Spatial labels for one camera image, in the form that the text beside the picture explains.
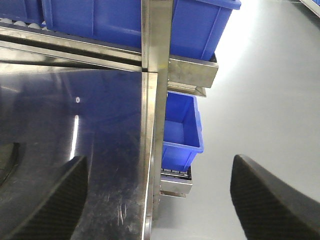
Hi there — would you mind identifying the right blue plastic crate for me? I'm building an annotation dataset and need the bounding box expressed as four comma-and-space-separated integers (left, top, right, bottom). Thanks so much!
41, 0, 242, 61

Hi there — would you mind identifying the left blue plastic crate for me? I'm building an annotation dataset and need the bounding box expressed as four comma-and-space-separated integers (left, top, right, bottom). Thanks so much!
0, 0, 44, 25

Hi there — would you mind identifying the blue bin under table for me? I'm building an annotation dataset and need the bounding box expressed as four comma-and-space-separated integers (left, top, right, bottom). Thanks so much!
161, 92, 204, 172

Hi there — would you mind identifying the grey brake pad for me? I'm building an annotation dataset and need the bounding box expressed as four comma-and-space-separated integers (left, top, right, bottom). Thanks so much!
0, 142, 20, 186

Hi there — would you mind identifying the metal shelf with bins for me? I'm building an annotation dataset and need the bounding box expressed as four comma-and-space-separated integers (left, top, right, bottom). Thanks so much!
300, 0, 320, 17

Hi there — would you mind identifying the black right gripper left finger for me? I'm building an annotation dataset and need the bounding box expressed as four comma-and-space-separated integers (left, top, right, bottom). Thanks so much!
0, 156, 88, 240

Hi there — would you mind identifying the blue plastic crate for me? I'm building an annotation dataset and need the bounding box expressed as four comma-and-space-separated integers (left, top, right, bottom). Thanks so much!
0, 0, 44, 25
41, 0, 242, 61

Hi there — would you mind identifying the white roller conveyor track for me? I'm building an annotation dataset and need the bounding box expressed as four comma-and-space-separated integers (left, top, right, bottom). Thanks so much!
0, 18, 49, 31

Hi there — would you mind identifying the stainless steel rack frame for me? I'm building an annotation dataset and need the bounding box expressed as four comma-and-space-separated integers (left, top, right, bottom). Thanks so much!
0, 0, 220, 221

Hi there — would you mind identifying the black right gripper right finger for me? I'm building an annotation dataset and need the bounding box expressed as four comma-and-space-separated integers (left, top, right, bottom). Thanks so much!
230, 154, 320, 240

